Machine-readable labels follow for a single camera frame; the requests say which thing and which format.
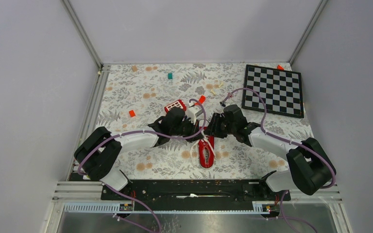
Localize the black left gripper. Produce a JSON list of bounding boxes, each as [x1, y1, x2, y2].
[[170, 116, 203, 143]]

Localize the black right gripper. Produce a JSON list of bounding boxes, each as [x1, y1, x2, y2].
[[202, 113, 237, 139]]

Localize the red canvas sneaker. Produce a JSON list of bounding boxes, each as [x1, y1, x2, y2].
[[189, 133, 216, 169]]

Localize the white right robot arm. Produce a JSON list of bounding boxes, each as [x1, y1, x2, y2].
[[204, 104, 336, 200]]

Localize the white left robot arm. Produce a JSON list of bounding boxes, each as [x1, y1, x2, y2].
[[74, 103, 207, 200]]

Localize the red white window brick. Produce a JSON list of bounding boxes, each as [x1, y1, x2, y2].
[[164, 100, 187, 113]]

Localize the orange red curved block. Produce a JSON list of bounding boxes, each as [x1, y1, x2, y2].
[[198, 95, 206, 104]]

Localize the black grey chessboard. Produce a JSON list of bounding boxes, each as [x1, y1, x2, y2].
[[242, 65, 305, 118]]

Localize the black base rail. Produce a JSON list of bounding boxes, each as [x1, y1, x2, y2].
[[101, 179, 292, 212]]

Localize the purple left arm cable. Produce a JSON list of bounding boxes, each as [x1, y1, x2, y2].
[[77, 98, 207, 233]]

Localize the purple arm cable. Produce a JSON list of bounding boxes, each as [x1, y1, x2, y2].
[[220, 87, 338, 233], [77, 98, 207, 233]]

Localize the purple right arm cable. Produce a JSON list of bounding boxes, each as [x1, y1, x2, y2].
[[220, 87, 338, 233]]

